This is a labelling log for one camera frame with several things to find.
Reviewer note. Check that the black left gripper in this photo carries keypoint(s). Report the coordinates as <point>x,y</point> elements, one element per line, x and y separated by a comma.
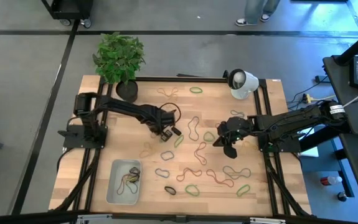
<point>161,118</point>

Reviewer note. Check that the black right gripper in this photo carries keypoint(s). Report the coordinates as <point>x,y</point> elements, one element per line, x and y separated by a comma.
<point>238,127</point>

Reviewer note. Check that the green rubber band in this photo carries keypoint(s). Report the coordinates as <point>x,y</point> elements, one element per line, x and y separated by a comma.
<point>238,193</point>
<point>190,90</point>
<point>209,141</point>
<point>186,189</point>
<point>178,141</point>

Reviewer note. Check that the blue rubber band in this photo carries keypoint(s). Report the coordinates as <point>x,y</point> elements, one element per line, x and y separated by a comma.
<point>156,172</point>
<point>161,156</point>
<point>133,190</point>

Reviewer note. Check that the long grey rubber band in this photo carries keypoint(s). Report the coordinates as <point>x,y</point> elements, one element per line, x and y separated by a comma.
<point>228,178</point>

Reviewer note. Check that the long yellow rubber band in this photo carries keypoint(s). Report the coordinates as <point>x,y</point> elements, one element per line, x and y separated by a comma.
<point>167,94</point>

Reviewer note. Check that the wide black rubber band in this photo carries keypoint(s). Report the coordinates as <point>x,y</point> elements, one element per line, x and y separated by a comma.
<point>166,188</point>

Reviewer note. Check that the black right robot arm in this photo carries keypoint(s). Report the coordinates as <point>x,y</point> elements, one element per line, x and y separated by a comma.
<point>290,121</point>

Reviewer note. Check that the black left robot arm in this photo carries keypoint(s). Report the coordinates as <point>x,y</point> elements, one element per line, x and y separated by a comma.
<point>125,109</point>

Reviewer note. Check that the grey plastic bin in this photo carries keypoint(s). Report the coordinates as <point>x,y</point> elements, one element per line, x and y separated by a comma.
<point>113,193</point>

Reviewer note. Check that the white spotlight lamp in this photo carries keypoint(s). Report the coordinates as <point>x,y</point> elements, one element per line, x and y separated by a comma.
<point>248,85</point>

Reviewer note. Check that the white paper sheet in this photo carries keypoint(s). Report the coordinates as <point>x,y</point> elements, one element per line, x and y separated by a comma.
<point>311,152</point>

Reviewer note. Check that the green plant in black pot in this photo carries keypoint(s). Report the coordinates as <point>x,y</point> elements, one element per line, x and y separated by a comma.
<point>119,59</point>

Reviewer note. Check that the yellow power plug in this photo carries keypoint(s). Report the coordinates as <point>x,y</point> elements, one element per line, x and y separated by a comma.
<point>306,99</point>

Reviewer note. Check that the red labelled bottle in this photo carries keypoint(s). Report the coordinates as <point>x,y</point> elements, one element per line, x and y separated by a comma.
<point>329,180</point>

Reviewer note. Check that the black round bottle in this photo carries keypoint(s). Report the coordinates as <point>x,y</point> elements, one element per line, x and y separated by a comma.
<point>342,196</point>

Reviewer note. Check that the black side desk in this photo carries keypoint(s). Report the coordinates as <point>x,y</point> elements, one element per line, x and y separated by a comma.
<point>353,149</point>

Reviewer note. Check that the person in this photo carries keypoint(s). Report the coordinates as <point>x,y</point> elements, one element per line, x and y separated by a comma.
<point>255,9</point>

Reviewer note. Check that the black wheeled cart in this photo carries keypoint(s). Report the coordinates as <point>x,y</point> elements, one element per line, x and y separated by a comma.
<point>69,7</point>

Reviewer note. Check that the black diagonal pole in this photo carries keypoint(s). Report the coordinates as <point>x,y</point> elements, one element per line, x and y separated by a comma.
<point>357,46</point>

